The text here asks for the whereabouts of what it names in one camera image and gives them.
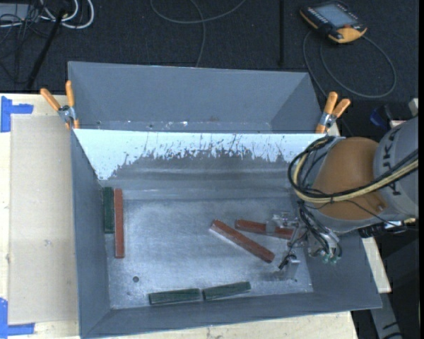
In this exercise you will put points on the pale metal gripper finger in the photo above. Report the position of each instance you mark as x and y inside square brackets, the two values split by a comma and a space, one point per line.
[291, 267]
[277, 221]

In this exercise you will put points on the red-brown flat block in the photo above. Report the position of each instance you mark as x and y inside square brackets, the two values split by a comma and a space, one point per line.
[242, 240]
[251, 226]
[118, 224]

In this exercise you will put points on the dark green flat block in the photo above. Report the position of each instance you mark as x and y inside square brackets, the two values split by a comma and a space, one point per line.
[108, 210]
[226, 290]
[175, 296]

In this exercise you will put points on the grey metal bin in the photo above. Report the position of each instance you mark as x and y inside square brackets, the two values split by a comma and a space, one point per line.
[183, 231]

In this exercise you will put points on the pale flat board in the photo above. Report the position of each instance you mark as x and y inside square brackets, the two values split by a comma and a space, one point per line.
[39, 224]

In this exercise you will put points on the black cylinder on white bracket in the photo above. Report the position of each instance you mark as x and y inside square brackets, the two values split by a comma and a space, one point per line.
[372, 231]

